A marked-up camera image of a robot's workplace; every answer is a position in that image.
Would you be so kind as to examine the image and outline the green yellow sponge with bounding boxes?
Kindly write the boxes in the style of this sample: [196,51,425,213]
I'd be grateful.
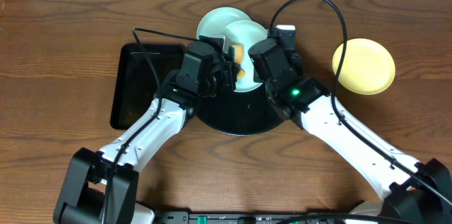
[228,44,246,79]

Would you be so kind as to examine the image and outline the yellow plate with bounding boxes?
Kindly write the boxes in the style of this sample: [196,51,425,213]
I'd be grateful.
[338,38,396,95]

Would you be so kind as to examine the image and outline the round black tray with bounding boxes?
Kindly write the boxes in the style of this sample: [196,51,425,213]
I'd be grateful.
[191,83,282,135]

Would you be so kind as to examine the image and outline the light blue plate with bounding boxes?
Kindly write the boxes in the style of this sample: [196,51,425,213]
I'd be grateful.
[222,20,267,93]
[196,7,251,39]

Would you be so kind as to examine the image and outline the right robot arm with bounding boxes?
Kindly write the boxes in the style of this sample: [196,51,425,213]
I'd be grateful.
[269,54,451,223]

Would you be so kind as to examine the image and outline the right black cable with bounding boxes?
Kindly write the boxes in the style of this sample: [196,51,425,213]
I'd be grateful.
[268,0,452,207]

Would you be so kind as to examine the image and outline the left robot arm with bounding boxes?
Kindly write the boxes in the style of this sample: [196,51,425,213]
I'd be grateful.
[53,61,242,223]

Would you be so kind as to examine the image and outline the rectangular black tray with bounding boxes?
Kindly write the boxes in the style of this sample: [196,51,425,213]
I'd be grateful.
[110,43,184,130]

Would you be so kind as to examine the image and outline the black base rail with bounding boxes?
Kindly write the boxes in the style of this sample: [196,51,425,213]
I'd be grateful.
[155,211,354,224]

